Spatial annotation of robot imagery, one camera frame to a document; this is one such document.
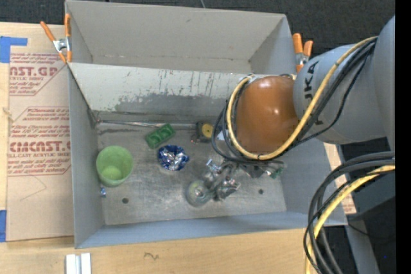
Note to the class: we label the crumpled blue foil wrapper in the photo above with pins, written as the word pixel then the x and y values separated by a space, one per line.
pixel 172 158

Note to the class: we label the yellow and black tape measure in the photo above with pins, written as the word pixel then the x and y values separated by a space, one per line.
pixel 205 131

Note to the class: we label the brown cardboard board red print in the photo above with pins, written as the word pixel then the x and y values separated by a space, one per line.
pixel 38 138

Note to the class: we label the clear glass cup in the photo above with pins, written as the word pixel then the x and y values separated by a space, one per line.
pixel 196 194

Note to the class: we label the green toy brick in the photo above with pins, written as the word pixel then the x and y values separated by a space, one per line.
pixel 160 136

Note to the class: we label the grey metal bin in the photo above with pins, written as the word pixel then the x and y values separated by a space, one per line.
pixel 154 41

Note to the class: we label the small blue foil scrap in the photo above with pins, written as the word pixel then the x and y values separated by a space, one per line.
pixel 103 192

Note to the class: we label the light green plastic cup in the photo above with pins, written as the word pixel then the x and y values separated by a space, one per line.
pixel 114 167

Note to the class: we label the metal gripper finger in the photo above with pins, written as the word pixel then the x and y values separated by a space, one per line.
pixel 214 172
pixel 228 186

